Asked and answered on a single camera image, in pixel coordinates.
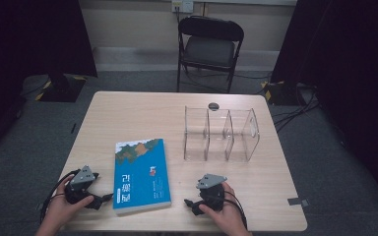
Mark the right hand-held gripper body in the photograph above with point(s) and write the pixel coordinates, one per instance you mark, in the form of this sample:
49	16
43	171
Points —
211	195

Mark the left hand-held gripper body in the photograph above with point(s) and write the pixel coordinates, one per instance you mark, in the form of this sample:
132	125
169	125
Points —
78	191

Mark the blue book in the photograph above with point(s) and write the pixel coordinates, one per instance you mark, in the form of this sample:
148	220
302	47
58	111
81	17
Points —
141	183

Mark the clear acrylic book rack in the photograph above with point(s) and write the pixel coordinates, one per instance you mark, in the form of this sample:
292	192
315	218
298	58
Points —
221	137

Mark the person's right hand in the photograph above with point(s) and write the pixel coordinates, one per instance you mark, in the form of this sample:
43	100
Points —
224	214

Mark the person's left hand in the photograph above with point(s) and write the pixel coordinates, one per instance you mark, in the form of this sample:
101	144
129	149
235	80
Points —
60	209

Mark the grey tape strip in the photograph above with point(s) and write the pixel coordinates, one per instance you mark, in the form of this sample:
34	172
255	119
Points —
298	201
39	206

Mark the black stand base yellow tape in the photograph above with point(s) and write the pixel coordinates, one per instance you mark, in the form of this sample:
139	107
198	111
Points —
282	93
60	90

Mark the black folding chair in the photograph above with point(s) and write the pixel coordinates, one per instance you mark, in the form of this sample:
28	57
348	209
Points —
210	49

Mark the black curtain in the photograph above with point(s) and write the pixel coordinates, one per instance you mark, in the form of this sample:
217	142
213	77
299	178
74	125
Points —
347	82
19	49

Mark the white wall socket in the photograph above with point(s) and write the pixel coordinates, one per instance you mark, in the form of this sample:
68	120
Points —
182	6

